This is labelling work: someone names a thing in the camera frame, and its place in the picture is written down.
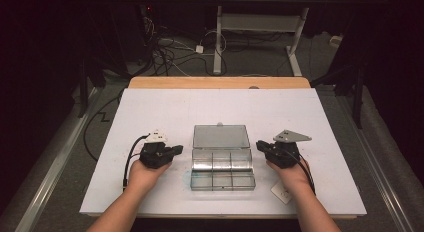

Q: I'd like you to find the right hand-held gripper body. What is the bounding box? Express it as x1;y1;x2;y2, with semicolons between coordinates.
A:
264;129;313;170

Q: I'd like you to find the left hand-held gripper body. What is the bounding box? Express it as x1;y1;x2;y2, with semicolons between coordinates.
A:
139;129;175;170

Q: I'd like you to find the white square cartoon coaster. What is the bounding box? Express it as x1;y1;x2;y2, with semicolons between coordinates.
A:
270;180;294;205

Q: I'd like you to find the transparent grey compartment box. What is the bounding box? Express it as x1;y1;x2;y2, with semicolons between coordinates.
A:
190;124;257;192

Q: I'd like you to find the person's left hand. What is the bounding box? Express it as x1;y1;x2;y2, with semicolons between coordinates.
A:
127;158;173;194

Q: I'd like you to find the person's right hand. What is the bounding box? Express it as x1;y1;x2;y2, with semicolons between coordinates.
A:
265;158;313;194

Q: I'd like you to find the black stand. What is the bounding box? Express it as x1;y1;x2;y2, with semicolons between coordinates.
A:
311;63;366;130
77;41;111;119

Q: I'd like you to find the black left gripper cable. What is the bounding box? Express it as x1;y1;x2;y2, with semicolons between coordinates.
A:
122;133;151;193

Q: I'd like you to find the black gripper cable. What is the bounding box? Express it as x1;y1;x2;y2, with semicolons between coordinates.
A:
283;148;317;196
122;133;151;193

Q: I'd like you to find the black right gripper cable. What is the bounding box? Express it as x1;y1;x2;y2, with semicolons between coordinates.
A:
283;148;317;196

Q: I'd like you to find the black floor cable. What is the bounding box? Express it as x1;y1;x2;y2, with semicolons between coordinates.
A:
82;91;125;162

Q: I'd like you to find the tangle of floor cables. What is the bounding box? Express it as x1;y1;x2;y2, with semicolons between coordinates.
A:
139;11;228;77

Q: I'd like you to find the metal floor rail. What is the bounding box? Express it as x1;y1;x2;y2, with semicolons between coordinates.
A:
334;93;415;232
14;87;102;232

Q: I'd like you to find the white metal desk frame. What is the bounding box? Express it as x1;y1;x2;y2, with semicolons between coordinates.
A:
213;5;310;77

